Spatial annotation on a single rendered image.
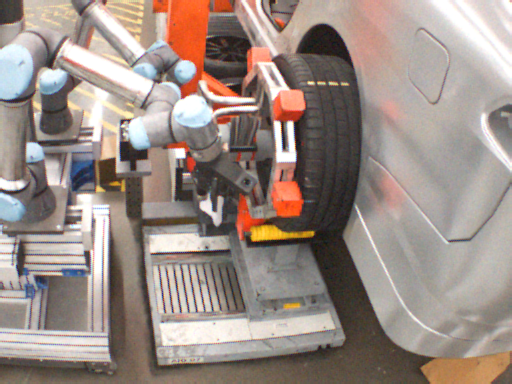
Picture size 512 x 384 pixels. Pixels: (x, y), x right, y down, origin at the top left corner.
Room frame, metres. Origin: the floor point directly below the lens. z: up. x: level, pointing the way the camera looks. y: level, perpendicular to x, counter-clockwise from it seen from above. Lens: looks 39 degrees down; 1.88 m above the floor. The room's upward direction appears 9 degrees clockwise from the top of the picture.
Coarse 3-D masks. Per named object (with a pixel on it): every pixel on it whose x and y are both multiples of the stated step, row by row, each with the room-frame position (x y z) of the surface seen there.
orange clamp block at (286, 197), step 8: (280, 184) 1.27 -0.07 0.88; (288, 184) 1.28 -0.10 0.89; (296, 184) 1.29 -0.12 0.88; (272, 192) 1.27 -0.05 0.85; (280, 192) 1.23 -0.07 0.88; (288, 192) 1.24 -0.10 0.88; (296, 192) 1.25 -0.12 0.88; (272, 200) 1.26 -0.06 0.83; (280, 200) 1.20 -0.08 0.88; (288, 200) 1.21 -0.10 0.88; (296, 200) 1.21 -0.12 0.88; (280, 208) 1.20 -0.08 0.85; (288, 208) 1.21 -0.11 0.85; (296, 208) 1.22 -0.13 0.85; (280, 216) 1.20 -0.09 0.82
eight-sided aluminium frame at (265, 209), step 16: (256, 64) 1.64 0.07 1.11; (272, 64) 1.64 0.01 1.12; (256, 80) 1.77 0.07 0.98; (272, 96) 1.42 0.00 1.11; (272, 112) 1.40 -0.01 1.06; (272, 128) 1.37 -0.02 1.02; (288, 128) 1.37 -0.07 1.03; (288, 144) 1.34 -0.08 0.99; (288, 160) 1.30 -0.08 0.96; (256, 176) 1.64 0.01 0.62; (272, 176) 1.30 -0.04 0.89; (288, 176) 1.30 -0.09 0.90; (256, 192) 1.56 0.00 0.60; (256, 208) 1.40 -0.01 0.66; (272, 208) 1.29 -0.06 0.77
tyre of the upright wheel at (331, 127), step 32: (288, 64) 1.58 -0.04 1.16; (320, 64) 1.59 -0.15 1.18; (320, 96) 1.43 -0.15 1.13; (352, 96) 1.47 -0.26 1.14; (320, 128) 1.35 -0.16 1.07; (352, 128) 1.38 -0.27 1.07; (320, 160) 1.29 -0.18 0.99; (352, 160) 1.33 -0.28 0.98; (320, 192) 1.28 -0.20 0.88; (352, 192) 1.31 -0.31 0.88; (288, 224) 1.31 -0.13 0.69; (320, 224) 1.31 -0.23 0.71
